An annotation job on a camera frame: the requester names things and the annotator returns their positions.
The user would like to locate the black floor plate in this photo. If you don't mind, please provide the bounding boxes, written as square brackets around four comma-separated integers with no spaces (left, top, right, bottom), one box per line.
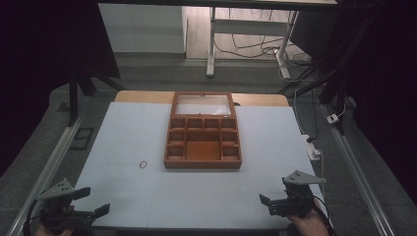
[69,127,95,151]

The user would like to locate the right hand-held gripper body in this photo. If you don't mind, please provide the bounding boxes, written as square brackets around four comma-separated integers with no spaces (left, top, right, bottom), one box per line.
[268,169,328,218]

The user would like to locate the black metal stand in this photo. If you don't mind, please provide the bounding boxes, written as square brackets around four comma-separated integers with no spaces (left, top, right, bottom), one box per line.
[277,0,382,136]
[66,63,126,128]

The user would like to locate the wooden compartment box with lid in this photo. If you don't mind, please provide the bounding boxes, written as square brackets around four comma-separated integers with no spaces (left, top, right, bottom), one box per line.
[163,90,243,170]

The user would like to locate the white cabinet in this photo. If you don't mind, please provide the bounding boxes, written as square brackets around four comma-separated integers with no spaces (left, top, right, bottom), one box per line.
[97,3,188,55]

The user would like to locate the white cable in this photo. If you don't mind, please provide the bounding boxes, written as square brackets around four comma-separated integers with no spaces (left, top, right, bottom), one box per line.
[292,88,310,139]

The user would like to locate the aluminium rail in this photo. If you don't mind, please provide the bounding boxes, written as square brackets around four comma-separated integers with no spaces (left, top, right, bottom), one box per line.
[5,112,86,236]
[320,103,396,236]

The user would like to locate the white table mat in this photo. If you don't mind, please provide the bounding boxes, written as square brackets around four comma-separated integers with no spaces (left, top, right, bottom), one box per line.
[72,100,329,230]

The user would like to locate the black floor cables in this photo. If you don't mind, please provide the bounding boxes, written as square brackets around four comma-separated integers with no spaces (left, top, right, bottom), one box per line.
[214,9,312,68]

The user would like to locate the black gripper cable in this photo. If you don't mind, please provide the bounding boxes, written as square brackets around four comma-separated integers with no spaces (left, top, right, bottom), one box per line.
[22,198,41,236]
[312,195,338,236]

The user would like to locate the white power strip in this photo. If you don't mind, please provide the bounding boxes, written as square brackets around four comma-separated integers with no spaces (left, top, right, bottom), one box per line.
[300,134,322,161]

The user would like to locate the white desk frame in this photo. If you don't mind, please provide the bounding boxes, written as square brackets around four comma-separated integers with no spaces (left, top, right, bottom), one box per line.
[206,6,300,80]

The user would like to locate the person's right hand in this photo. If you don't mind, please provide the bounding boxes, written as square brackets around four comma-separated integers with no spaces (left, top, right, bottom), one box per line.
[287,199,331,236]

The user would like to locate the person's left hand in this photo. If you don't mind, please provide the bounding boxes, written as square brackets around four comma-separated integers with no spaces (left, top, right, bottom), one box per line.
[33,204,76,236]

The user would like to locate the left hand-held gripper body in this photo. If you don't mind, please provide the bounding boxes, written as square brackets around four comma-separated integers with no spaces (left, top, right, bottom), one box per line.
[36,178,96,231]

